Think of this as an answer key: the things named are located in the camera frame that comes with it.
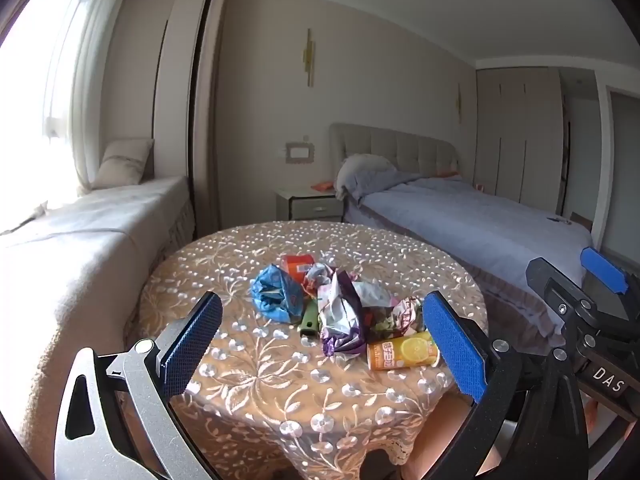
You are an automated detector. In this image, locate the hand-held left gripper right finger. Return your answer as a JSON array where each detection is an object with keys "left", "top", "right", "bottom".
[{"left": 421, "top": 290, "right": 590, "bottom": 480}]

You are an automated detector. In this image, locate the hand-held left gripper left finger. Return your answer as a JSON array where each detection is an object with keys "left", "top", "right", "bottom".
[{"left": 54, "top": 291, "right": 223, "bottom": 480}]

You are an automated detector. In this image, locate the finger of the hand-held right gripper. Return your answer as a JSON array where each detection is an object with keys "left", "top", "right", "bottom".
[
  {"left": 526, "top": 257, "right": 601, "bottom": 335},
  {"left": 580, "top": 247, "right": 640, "bottom": 321}
]

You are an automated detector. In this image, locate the orange lemon drink can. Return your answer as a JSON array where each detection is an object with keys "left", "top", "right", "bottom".
[{"left": 366, "top": 331, "right": 441, "bottom": 372}]

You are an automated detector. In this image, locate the colourful wrapper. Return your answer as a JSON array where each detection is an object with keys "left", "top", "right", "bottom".
[{"left": 370, "top": 296, "right": 426, "bottom": 338}]

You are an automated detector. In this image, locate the white wrapper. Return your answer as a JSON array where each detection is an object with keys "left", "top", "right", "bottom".
[{"left": 352, "top": 280, "right": 396, "bottom": 321}]

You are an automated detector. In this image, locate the blue snack bag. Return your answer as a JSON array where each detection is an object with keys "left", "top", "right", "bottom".
[{"left": 250, "top": 263, "right": 306, "bottom": 323}]

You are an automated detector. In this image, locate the purple and white snack bag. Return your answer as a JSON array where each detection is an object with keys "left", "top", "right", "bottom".
[{"left": 317, "top": 270, "right": 371, "bottom": 358}]

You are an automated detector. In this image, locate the small orange box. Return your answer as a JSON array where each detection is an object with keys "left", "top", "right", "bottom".
[{"left": 280, "top": 254, "right": 316, "bottom": 281}]

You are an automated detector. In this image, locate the silver wrapper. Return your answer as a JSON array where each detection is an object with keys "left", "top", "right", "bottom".
[{"left": 305, "top": 257, "right": 337, "bottom": 291}]

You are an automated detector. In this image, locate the round table with embroidered tablecloth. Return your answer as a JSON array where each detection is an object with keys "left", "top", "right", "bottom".
[{"left": 122, "top": 220, "right": 490, "bottom": 480}]

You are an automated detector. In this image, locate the bed with grey blanket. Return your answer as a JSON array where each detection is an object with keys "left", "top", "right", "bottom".
[{"left": 350, "top": 172, "right": 593, "bottom": 351}]

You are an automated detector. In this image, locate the beige window seat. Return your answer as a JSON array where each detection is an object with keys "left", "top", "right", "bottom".
[{"left": 0, "top": 176, "right": 196, "bottom": 461}]

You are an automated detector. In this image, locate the beige wardrobe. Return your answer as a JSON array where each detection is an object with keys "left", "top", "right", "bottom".
[{"left": 475, "top": 66, "right": 566, "bottom": 216}]

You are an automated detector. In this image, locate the white nightstand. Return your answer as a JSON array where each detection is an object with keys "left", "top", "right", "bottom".
[{"left": 275, "top": 185, "right": 346, "bottom": 223}]

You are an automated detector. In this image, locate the grey pillow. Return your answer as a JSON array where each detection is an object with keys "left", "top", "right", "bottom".
[{"left": 335, "top": 154, "right": 396, "bottom": 201}]

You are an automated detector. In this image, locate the beige cushion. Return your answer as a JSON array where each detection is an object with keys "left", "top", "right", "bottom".
[{"left": 92, "top": 139, "right": 155, "bottom": 188}]

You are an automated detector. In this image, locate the beige tufted headboard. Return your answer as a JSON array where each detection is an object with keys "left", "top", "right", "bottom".
[{"left": 329, "top": 122, "right": 461, "bottom": 196}]

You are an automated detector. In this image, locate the white curtain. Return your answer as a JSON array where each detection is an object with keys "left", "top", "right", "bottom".
[{"left": 30, "top": 0, "right": 131, "bottom": 201}]

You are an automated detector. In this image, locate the wall switch plate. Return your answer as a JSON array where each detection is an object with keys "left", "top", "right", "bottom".
[{"left": 284, "top": 142, "right": 313, "bottom": 165}]

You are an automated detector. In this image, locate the gold wall lamp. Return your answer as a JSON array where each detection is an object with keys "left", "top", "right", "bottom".
[{"left": 305, "top": 28, "right": 316, "bottom": 86}]

